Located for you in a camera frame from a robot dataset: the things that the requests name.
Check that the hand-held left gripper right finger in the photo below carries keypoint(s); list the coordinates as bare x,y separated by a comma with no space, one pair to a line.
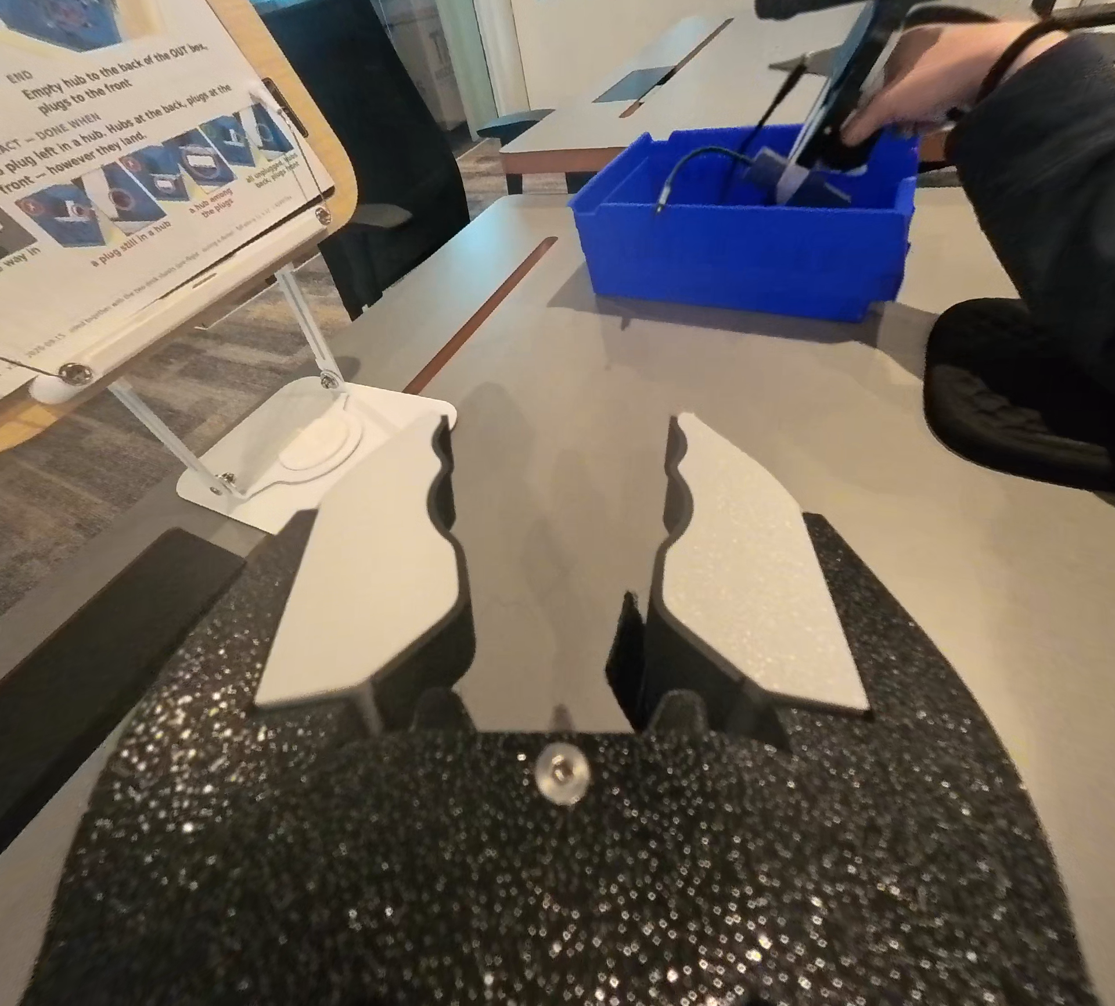
758,588

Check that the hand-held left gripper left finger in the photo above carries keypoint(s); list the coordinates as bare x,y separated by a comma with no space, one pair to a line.
374,588

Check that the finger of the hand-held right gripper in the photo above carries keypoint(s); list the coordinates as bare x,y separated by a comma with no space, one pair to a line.
794,178

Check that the blue plastic bin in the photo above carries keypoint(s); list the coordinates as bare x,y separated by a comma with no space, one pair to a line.
740,265

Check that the person's right forearm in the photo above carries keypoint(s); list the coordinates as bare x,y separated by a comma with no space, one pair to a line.
1045,196

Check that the person's right hand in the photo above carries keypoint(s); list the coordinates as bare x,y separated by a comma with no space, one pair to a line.
941,74

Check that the black desk mat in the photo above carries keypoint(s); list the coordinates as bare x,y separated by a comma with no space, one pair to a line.
806,62

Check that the white wooden document stand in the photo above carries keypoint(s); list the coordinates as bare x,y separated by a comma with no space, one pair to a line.
348,440

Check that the white wood-edged table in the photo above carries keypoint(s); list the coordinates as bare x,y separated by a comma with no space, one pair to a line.
697,56

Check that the black rectangular pad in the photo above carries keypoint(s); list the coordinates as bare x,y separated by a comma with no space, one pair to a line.
87,631

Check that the black oval wrist pad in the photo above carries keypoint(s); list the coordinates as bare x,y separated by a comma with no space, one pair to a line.
1002,396

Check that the tall cardboard box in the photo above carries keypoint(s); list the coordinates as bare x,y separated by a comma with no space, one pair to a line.
418,21

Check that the black office chair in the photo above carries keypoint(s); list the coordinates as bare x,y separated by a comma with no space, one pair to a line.
366,117

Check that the printed instruction sheet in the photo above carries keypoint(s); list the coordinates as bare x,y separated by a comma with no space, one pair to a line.
131,109

